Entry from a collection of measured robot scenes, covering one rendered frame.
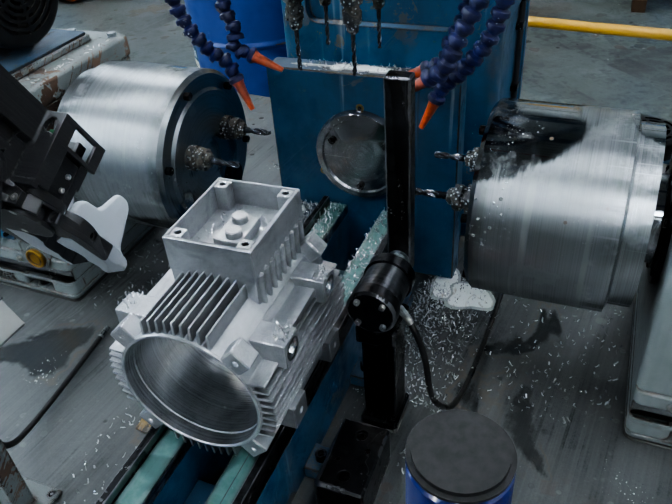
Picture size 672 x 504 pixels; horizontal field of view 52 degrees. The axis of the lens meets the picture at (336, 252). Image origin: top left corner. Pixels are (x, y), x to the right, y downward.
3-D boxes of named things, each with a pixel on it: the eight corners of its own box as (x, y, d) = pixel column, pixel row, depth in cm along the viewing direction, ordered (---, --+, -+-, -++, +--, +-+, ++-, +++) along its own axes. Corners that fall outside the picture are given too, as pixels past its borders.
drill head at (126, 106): (107, 159, 131) (68, 30, 116) (277, 185, 119) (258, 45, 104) (14, 230, 113) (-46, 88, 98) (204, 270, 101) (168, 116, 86)
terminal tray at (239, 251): (226, 228, 81) (216, 176, 77) (308, 242, 78) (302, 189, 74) (173, 291, 73) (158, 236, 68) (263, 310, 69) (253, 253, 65)
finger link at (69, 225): (126, 246, 56) (48, 193, 49) (119, 263, 55) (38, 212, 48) (85, 240, 58) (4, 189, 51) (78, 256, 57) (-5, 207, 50)
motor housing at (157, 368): (217, 317, 92) (190, 197, 80) (350, 346, 86) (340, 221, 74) (132, 432, 77) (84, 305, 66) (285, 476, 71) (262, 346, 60)
